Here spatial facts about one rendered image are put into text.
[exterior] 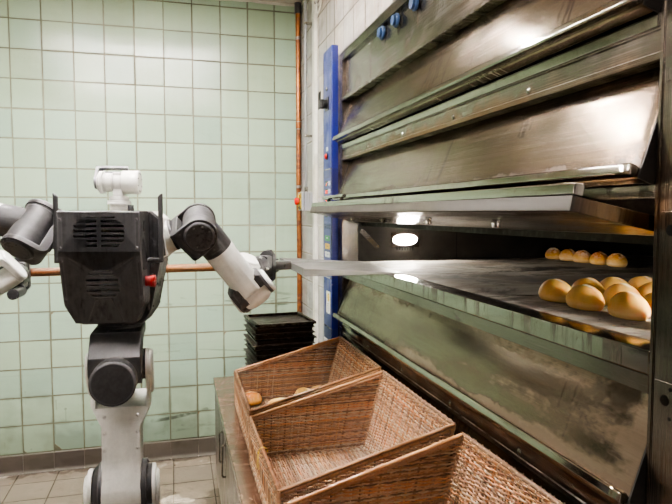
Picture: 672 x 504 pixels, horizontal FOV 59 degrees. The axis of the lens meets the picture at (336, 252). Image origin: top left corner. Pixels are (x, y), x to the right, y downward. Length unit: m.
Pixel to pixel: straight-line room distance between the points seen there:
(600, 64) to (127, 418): 1.45
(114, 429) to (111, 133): 2.03
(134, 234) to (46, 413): 2.25
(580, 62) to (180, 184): 2.61
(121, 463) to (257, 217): 1.98
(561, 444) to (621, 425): 0.15
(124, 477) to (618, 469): 1.26
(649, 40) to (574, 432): 0.69
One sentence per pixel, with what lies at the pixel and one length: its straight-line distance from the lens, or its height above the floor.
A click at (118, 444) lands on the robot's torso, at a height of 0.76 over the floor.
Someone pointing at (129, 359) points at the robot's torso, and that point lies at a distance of 1.64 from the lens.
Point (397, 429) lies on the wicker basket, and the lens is 1.93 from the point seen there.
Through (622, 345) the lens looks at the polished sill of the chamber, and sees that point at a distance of 1.12.
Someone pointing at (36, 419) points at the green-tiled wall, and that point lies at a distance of 3.72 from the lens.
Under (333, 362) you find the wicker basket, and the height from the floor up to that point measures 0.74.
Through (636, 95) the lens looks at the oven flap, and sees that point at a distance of 1.13.
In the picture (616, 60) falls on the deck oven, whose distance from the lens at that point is 1.16.
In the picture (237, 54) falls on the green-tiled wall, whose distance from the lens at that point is 3.60.
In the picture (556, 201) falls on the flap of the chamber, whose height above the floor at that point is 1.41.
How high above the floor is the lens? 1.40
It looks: 4 degrees down
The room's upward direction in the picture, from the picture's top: straight up
